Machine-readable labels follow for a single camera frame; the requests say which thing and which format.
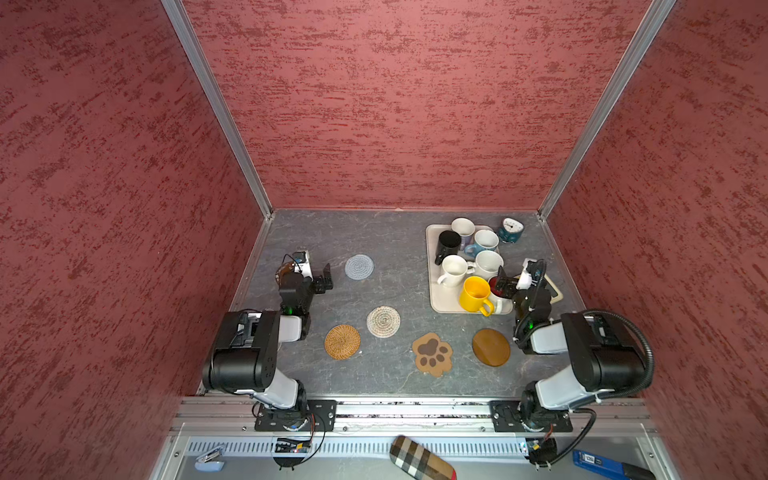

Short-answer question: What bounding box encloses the white mug middle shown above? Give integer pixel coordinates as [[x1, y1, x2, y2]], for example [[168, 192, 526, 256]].
[[470, 250, 504, 280]]

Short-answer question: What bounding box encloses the beige tray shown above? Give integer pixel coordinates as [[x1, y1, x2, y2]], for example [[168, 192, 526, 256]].
[[425, 223, 516, 316]]

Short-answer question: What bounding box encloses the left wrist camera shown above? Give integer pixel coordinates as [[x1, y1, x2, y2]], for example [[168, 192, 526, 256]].
[[290, 250, 313, 278]]

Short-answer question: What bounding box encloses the brown wooden round coaster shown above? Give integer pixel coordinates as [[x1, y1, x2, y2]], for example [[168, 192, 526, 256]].
[[472, 328, 511, 367]]

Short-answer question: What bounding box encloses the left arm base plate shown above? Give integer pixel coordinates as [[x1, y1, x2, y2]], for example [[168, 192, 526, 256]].
[[254, 399, 338, 434]]

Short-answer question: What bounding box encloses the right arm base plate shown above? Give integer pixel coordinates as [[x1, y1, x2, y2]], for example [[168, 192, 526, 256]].
[[488, 400, 573, 434]]

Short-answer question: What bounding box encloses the multicolour woven round coaster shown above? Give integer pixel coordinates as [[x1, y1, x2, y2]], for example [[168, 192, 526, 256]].
[[366, 306, 401, 339]]

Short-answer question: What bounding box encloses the yellow mug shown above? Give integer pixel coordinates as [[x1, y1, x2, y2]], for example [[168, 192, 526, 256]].
[[459, 276, 495, 317]]

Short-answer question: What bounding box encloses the grey woven round coaster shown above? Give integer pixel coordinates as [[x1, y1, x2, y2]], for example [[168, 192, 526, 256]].
[[344, 254, 375, 281]]

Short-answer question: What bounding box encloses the white mug back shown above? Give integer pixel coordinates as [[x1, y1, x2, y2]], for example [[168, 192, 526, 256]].
[[451, 217, 476, 250]]

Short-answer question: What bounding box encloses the dark amber round coaster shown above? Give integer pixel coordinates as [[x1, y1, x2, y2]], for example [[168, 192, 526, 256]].
[[275, 262, 294, 286]]

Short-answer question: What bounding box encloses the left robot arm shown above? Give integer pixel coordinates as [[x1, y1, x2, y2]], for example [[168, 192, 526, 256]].
[[202, 260, 337, 432]]

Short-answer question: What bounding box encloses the small stapler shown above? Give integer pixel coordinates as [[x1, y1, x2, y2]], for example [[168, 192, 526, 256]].
[[194, 446, 225, 473]]

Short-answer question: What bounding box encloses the rattan round coaster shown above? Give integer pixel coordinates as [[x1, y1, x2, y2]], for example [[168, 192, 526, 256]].
[[324, 325, 361, 360]]

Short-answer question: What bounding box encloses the teal cat mug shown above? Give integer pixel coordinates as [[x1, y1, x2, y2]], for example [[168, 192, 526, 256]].
[[497, 217, 525, 243]]

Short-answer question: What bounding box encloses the cork paw print coaster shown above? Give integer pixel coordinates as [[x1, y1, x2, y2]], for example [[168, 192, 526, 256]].
[[412, 332, 453, 378]]

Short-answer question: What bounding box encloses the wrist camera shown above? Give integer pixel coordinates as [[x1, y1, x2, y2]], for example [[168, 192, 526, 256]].
[[290, 250, 313, 278], [516, 258, 547, 290]]

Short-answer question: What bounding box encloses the yellow calculator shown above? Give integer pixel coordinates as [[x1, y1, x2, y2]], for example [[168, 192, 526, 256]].
[[545, 275, 564, 304]]

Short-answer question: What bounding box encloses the blue tool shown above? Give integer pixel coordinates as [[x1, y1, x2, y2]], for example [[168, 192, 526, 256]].
[[572, 450, 656, 480]]

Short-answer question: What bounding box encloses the plaid case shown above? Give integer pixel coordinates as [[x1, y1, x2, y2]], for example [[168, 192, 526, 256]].
[[389, 436, 457, 480]]

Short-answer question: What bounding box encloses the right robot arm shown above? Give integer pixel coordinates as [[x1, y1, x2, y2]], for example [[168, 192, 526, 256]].
[[491, 273, 655, 432]]

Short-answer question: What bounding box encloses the red interior mug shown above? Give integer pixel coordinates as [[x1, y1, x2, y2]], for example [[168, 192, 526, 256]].
[[489, 276, 508, 298]]

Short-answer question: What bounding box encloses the white blue mug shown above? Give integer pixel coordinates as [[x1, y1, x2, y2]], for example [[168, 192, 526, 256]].
[[464, 229, 499, 258]]

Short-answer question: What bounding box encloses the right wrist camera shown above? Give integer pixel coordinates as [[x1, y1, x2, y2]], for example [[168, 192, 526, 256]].
[[516, 258, 547, 290]]

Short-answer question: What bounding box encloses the black mug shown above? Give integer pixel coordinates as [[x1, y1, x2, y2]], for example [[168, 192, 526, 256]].
[[434, 230, 462, 265]]

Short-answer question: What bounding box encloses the white mug with handle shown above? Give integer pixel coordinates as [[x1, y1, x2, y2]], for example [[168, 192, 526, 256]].
[[436, 255, 475, 288]]

